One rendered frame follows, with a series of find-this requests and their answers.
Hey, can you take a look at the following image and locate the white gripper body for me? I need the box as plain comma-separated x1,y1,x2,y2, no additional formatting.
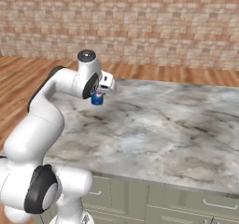
98,79,118,95

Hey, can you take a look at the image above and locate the blue can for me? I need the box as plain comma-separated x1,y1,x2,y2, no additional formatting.
91,91,105,106

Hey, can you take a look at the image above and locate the small grey-green drawer front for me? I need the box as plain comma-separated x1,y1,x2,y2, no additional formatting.
81,175,113,208

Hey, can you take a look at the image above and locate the grey-green cupboard door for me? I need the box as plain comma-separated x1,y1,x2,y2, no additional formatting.
145,204,239,224
81,203,146,224

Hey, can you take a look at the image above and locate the wide grey-green drawer front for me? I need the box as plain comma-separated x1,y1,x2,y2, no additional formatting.
148,183,239,216

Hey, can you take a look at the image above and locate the short white drawer handle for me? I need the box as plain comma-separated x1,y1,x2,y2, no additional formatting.
89,189,104,197

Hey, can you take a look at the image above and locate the grey-green island cabinet frame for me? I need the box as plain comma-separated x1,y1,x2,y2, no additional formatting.
32,171,239,224

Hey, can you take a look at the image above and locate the long white drawer handle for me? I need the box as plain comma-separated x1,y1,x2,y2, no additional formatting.
201,198,239,211

